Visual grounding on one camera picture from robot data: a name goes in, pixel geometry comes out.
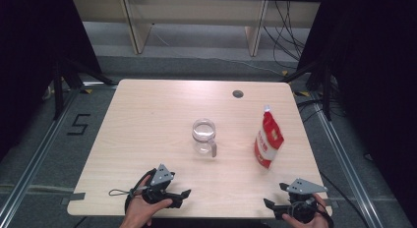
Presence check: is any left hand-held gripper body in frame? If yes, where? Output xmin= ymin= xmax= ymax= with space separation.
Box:
xmin=141 ymin=163 xmax=176 ymax=206

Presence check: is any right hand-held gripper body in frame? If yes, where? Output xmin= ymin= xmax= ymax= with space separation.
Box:
xmin=285 ymin=178 xmax=328 ymax=223

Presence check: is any clear glass jar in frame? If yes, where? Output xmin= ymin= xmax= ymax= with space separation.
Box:
xmin=191 ymin=118 xmax=218 ymax=158

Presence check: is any red and white spout pouch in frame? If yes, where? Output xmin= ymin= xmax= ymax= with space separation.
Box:
xmin=254 ymin=104 xmax=285 ymax=170

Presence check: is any person's right hand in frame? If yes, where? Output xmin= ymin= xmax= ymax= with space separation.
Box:
xmin=281 ymin=193 xmax=330 ymax=228

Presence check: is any person's left hand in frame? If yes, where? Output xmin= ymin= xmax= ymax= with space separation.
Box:
xmin=125 ymin=174 xmax=174 ymax=223

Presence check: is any grey tape strip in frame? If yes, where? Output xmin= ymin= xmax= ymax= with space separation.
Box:
xmin=60 ymin=192 xmax=87 ymax=206

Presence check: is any black metal stand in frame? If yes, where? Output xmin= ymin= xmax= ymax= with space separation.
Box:
xmin=52 ymin=57 xmax=118 ymax=122
xmin=281 ymin=59 xmax=336 ymax=122

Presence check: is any black curtain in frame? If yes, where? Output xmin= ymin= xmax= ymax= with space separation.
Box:
xmin=296 ymin=0 xmax=417 ymax=220
xmin=0 ymin=0 xmax=103 ymax=161

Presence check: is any light wooden shelf unit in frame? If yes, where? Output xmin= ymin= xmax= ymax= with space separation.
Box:
xmin=72 ymin=0 xmax=322 ymax=57

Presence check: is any black hand strap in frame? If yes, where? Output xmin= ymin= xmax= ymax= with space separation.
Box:
xmin=315 ymin=201 xmax=335 ymax=228
xmin=124 ymin=168 xmax=157 ymax=213

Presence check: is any black floor cable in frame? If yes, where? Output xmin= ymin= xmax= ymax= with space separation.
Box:
xmin=319 ymin=170 xmax=372 ymax=228

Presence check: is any grey cord loop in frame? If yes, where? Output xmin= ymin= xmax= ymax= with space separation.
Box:
xmin=108 ymin=188 xmax=133 ymax=198

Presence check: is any metal floor rail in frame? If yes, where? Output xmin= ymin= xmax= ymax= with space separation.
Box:
xmin=311 ymin=99 xmax=384 ymax=228
xmin=0 ymin=88 xmax=81 ymax=223

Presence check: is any thin white floor cable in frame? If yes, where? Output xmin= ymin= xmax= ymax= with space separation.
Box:
xmin=151 ymin=32 xmax=285 ymax=76

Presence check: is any bundle of black cables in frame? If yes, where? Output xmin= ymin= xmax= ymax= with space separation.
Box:
xmin=263 ymin=0 xmax=317 ymax=71

